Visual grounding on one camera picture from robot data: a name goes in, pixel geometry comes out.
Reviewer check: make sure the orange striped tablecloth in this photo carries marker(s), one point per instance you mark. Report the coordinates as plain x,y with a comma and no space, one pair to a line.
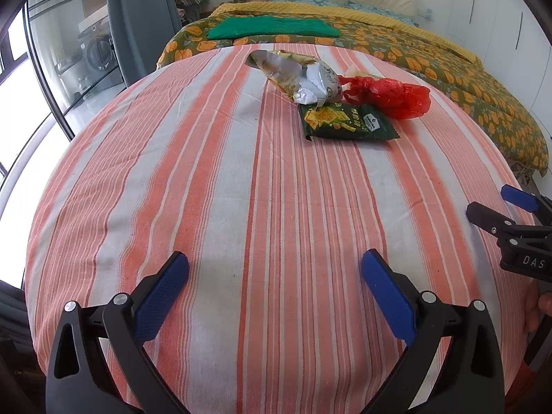
258,202

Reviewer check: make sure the yellow blanket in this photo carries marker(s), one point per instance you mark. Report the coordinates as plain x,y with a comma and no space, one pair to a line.
345,8

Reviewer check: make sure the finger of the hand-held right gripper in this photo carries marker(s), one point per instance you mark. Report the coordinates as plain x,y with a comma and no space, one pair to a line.
483,214
517,196

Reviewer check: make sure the green snack packet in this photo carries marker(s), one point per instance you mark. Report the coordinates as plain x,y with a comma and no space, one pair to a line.
345,123

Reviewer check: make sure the bed with floral bedspread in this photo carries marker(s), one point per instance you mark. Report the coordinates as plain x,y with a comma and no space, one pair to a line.
474,95

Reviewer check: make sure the wall socket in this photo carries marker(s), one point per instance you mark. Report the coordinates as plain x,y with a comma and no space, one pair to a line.
423,14

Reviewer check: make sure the grey blue curtain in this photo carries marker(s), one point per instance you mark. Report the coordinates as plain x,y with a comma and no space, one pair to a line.
138,17

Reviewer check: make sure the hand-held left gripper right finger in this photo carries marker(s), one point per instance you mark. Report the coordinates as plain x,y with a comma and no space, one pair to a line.
388,293

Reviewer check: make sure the white wardrobe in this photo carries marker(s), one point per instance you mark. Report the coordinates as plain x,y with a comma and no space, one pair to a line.
496,21

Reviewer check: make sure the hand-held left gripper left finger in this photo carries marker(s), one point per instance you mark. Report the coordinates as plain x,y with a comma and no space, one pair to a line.
161,293

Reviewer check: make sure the black framed glass door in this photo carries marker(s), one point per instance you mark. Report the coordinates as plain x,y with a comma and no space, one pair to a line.
64,30

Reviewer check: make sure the person's right hand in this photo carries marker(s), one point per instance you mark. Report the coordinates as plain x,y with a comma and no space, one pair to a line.
537,310

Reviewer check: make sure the grey washing machine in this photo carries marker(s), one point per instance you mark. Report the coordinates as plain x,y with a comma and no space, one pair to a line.
99,56

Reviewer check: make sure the green folded cloth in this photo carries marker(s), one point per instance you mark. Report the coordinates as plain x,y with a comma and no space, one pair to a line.
267,26

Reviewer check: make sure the red plastic bag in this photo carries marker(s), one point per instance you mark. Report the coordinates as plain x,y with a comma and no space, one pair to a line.
388,92

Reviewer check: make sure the black window frame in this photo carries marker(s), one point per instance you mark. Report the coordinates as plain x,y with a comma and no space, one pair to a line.
5,58

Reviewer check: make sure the silver snack bag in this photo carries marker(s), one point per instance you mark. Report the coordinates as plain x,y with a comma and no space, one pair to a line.
297,75

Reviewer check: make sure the cream paper scrap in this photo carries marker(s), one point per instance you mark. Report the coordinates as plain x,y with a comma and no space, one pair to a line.
358,72

